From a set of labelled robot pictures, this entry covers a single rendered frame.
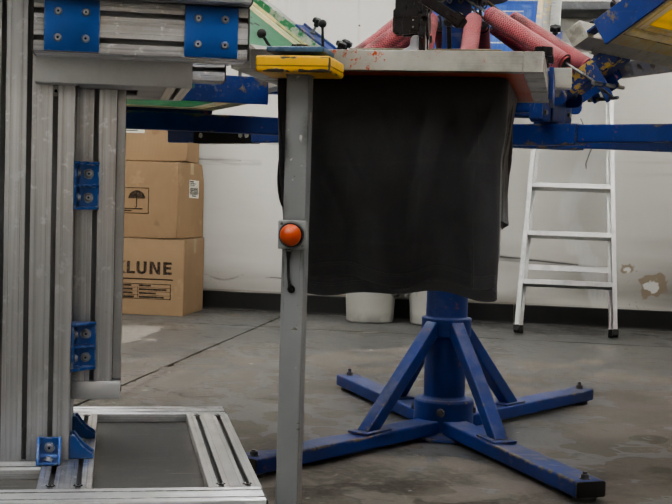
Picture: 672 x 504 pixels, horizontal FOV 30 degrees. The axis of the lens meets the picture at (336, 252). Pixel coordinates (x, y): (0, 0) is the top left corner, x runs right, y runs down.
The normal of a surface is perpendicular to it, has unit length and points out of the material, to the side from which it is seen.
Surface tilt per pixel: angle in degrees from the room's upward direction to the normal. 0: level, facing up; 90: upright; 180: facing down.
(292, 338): 89
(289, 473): 90
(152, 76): 90
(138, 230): 92
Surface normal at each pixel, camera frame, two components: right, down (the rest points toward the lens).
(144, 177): -0.25, 0.02
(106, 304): 0.18, 0.06
